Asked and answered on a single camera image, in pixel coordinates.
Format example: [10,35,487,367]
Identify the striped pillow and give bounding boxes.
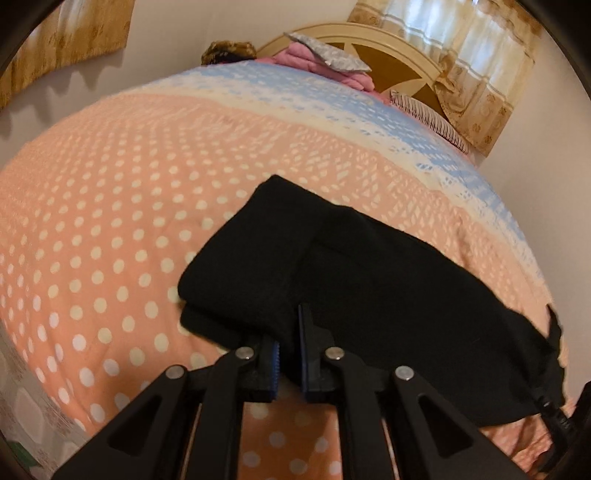
[390,90,469,154]

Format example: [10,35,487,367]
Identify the peach polka dot bedspread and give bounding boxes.
[1,62,552,479]

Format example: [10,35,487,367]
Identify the brown stuffed bundle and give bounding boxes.
[201,40,257,66]

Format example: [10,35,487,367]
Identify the pink folded blanket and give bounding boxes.
[256,42,391,105]

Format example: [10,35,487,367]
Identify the grey patterned pillow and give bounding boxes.
[283,32,372,73]

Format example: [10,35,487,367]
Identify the black pants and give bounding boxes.
[177,176,565,427]

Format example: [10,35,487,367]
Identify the beige floral curtain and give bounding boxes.
[348,0,543,156]

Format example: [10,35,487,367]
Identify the cream wooden headboard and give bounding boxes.
[257,23,448,119]

